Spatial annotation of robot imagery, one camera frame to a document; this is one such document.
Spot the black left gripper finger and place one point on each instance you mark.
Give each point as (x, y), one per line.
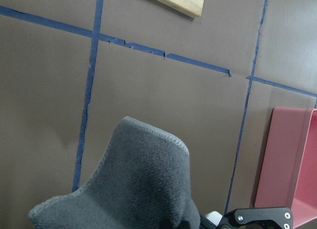
(266, 218)

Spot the grey microfibre cloth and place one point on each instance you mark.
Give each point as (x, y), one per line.
(142, 182)

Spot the pink plastic bin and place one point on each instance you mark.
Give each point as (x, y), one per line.
(289, 171)

